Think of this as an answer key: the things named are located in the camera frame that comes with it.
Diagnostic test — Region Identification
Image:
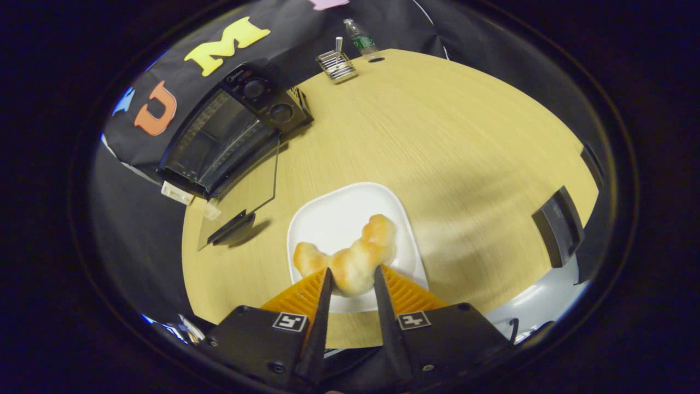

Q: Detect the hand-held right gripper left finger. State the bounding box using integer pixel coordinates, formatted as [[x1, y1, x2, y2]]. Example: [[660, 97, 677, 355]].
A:
[[202, 267, 334, 390]]

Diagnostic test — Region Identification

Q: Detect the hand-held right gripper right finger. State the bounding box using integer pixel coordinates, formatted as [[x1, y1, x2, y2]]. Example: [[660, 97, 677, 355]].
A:
[[374, 265, 514, 386]]

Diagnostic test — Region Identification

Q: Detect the golden bread roll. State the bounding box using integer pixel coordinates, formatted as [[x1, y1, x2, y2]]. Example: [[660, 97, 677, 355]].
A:
[[293, 214, 398, 298]]

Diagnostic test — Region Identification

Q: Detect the black electric oven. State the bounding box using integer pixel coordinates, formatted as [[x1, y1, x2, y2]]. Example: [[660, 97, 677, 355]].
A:
[[157, 62, 315, 252]]

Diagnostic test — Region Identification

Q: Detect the white plate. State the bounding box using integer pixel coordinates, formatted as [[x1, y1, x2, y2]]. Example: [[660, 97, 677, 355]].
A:
[[287, 182, 429, 314]]

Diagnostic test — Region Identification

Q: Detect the clear plastic water bottle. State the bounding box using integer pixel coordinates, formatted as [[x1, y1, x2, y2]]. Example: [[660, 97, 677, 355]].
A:
[[343, 18, 381, 60]]

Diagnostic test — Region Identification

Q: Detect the black table edge bracket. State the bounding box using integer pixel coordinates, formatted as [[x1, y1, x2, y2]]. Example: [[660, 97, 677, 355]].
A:
[[532, 186, 585, 269]]

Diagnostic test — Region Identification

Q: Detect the small metal wire rack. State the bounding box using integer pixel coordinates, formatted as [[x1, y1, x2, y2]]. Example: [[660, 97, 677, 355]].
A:
[[316, 37, 359, 83]]

